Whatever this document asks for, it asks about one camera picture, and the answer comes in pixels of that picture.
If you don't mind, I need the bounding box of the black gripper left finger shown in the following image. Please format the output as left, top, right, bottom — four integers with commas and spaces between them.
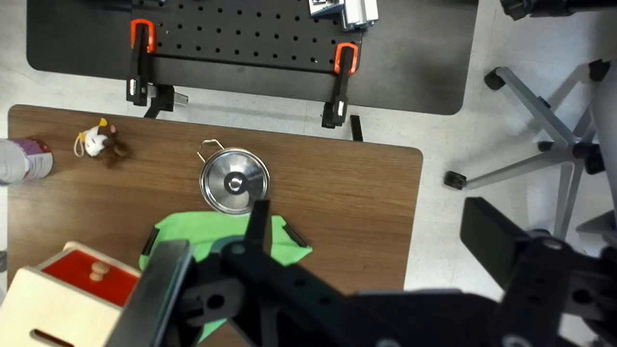
219, 196, 364, 304

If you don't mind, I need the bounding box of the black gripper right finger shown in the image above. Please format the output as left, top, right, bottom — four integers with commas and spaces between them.
458, 194, 537, 293

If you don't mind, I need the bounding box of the silver pot lid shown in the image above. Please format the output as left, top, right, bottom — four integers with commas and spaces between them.
200, 148, 269, 213

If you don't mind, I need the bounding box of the green cloth bag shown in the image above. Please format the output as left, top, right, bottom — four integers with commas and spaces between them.
136, 210, 314, 345

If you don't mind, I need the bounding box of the white office chair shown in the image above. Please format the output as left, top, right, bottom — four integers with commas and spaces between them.
441, 55, 617, 240

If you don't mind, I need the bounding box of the black orange bar clamp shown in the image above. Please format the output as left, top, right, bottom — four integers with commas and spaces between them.
123, 17, 177, 121
319, 40, 362, 131

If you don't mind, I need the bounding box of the small plush toy animal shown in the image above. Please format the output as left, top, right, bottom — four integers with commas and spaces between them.
71, 115, 130, 167

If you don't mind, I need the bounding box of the black pegboard table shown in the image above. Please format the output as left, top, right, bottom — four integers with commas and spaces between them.
24, 0, 479, 117

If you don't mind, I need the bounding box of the wooden box with red drawer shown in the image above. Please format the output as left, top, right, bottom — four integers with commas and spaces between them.
0, 239, 142, 347

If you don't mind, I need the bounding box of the black chair base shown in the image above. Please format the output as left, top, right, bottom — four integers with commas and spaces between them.
499, 0, 617, 21

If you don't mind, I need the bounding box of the purple labelled tin can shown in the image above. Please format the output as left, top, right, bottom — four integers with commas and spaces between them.
0, 134, 55, 186

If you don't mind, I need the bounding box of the white aluminium bracket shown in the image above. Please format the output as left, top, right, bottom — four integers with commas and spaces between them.
306, 0, 381, 32

